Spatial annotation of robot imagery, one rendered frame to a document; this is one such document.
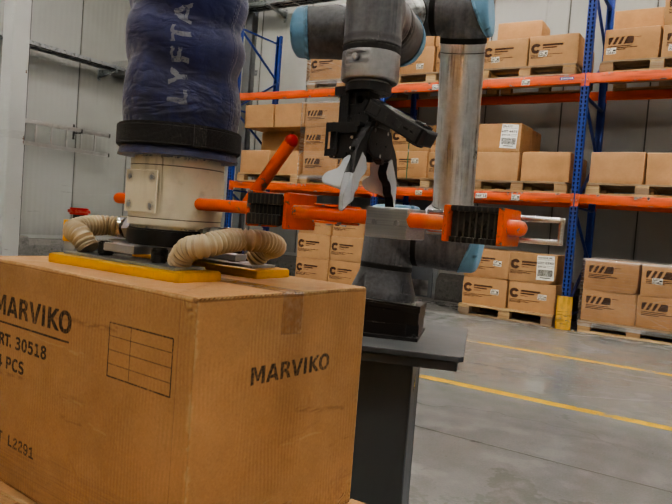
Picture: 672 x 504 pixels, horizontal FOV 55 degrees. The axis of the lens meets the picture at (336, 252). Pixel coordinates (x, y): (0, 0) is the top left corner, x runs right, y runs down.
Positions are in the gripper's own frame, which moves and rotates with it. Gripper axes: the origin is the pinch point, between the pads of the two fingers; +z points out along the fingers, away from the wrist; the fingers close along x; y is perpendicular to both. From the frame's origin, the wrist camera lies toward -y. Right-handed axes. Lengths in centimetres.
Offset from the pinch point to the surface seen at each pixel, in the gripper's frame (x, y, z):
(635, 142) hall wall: -838, 92, -134
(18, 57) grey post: -153, 360, -90
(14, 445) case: 22, 56, 45
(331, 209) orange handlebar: 4.2, 4.6, -0.4
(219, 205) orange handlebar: 4.5, 27.4, 0.2
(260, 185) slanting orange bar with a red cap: 2.3, 20.5, -3.7
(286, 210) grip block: 5.4, 12.2, 0.3
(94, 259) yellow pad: 15.4, 45.4, 11.1
